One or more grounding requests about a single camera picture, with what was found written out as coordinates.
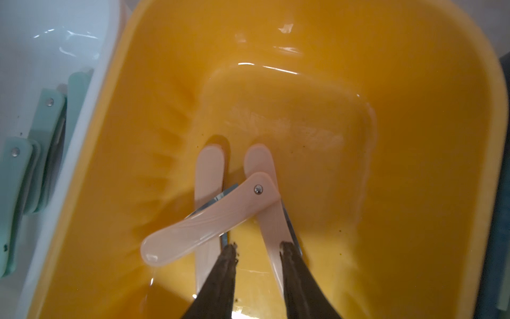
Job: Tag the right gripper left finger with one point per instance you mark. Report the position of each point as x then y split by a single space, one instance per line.
217 296

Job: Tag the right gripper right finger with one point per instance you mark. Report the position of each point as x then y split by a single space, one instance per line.
303 297

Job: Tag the pink knife top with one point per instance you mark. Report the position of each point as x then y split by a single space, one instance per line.
209 175

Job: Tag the mint knife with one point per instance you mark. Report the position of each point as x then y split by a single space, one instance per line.
45 132
16 165
77 89

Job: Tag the yellow storage box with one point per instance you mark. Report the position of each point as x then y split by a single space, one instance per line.
386 121

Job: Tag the white storage box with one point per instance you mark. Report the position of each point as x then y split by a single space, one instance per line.
42 44

